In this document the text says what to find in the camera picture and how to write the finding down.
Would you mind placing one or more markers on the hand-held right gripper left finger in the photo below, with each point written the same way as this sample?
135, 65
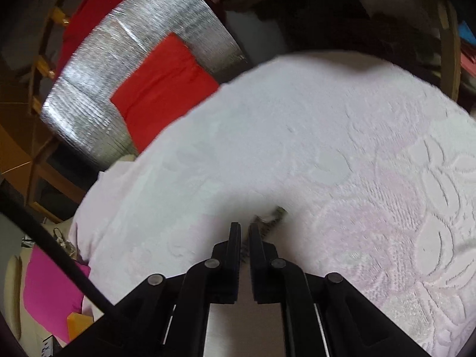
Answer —
234, 240

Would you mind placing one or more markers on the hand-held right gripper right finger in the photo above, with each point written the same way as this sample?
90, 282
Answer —
254, 240

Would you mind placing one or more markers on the silver metal wristwatch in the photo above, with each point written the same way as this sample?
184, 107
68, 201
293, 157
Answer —
272, 216

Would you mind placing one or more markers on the orange jewelry box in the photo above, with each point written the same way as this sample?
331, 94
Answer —
77, 325

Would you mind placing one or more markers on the pale pink embossed blanket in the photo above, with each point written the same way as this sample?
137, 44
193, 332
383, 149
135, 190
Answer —
305, 148

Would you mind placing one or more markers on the red cushion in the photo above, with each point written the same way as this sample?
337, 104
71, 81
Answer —
163, 89

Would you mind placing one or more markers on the magenta cushion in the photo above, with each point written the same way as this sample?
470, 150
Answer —
48, 293

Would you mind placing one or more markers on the silver foil insulation panel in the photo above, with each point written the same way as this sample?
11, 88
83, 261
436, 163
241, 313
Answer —
148, 37

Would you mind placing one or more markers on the wooden cabinet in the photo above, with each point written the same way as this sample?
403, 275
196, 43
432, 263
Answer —
18, 148

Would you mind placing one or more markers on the curved wooden shelf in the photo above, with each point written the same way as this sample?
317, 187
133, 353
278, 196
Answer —
452, 44

